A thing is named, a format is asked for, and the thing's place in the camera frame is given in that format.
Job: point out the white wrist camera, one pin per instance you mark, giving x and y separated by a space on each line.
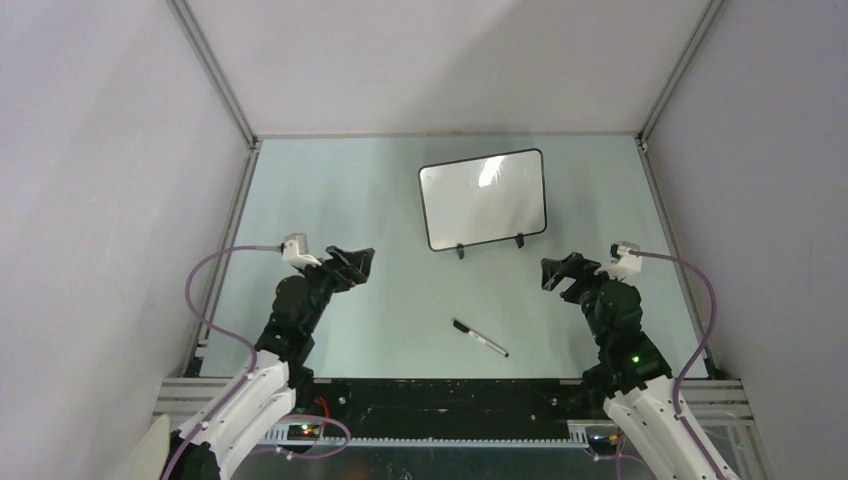
295 252
624 262

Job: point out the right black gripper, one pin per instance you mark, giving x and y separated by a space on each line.
574 266

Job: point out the aluminium frame rail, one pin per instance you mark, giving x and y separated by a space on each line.
719 405

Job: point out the black framed whiteboard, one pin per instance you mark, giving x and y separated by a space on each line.
482 200

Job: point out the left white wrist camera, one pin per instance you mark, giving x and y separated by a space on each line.
295 252

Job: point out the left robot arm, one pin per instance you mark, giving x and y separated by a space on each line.
274 384

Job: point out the white marker pen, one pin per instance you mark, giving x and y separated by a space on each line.
465 329

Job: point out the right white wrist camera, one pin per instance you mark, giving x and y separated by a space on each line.
624 262

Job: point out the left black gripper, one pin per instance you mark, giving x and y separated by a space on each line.
345 268

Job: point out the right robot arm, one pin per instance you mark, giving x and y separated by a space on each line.
632 382

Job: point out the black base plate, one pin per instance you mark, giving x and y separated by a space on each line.
452 409

